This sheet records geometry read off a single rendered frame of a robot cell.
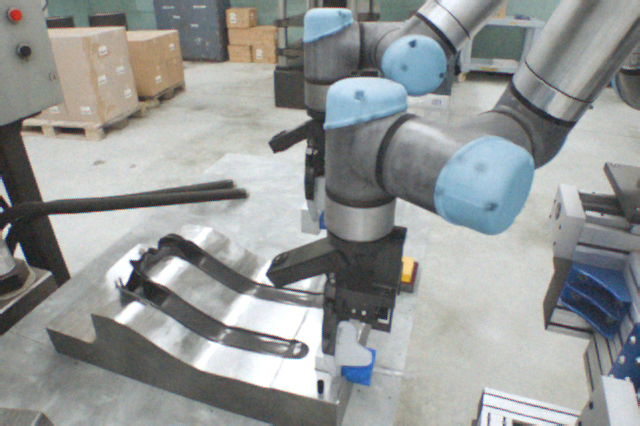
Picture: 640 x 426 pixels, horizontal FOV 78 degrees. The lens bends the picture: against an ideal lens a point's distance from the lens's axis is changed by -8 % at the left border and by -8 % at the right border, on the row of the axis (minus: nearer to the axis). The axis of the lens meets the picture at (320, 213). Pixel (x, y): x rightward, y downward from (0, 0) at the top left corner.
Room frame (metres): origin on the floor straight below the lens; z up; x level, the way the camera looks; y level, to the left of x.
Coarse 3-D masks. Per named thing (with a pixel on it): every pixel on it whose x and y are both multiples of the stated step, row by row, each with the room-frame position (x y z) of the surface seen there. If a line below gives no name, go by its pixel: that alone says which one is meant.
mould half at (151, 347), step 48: (192, 240) 0.63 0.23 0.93; (96, 288) 0.58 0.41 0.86; (192, 288) 0.52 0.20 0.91; (96, 336) 0.44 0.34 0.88; (144, 336) 0.41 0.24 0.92; (192, 336) 0.44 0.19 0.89; (288, 336) 0.45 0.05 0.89; (192, 384) 0.39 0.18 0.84; (240, 384) 0.37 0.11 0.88; (288, 384) 0.36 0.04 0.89; (336, 384) 0.36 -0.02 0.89
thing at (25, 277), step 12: (0, 240) 0.67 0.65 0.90; (0, 252) 0.66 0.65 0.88; (0, 264) 0.65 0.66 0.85; (12, 264) 0.67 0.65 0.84; (24, 264) 0.69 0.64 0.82; (0, 276) 0.64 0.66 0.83; (12, 276) 0.65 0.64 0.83; (24, 276) 0.68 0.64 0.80; (0, 288) 0.63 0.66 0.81; (12, 288) 0.64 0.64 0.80; (24, 288) 0.65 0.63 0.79; (0, 300) 0.62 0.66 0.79
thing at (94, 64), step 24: (72, 48) 3.75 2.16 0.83; (96, 48) 3.84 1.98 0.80; (120, 48) 4.17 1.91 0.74; (72, 72) 3.77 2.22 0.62; (96, 72) 3.78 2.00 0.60; (120, 72) 4.10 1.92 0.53; (72, 96) 3.78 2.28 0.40; (96, 96) 3.74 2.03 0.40; (120, 96) 4.03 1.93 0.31; (24, 120) 3.90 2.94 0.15; (48, 120) 3.87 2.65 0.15; (72, 120) 3.80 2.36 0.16; (96, 120) 3.74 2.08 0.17; (120, 120) 3.96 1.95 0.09
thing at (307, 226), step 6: (306, 204) 0.71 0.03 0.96; (300, 210) 0.70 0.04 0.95; (306, 210) 0.70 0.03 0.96; (318, 210) 0.69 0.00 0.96; (300, 216) 0.70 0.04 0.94; (306, 216) 0.70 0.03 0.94; (318, 216) 0.69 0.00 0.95; (300, 222) 0.70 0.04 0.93; (306, 222) 0.70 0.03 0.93; (312, 222) 0.69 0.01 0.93; (318, 222) 0.69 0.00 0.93; (300, 228) 0.70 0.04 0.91; (306, 228) 0.70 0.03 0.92; (312, 228) 0.69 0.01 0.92; (318, 228) 0.69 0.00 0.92; (324, 228) 0.69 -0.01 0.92; (312, 234) 0.69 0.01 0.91; (318, 234) 0.69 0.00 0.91
